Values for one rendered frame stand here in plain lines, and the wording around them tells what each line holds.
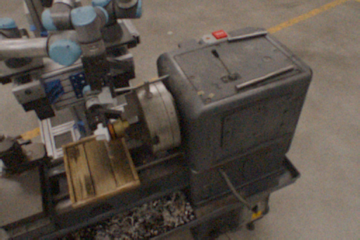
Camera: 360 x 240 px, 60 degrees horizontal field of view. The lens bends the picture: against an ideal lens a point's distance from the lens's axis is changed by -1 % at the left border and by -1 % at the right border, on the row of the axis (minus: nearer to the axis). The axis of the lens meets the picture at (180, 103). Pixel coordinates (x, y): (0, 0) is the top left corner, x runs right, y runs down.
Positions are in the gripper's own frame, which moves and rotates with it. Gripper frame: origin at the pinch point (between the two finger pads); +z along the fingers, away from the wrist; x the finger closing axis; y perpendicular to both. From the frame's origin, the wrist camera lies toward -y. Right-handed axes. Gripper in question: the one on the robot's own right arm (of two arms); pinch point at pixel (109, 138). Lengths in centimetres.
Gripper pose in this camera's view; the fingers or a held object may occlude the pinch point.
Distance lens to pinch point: 139.6
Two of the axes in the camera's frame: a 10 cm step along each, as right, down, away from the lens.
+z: 3.7, 6.3, -6.8
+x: -0.5, -7.2, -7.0
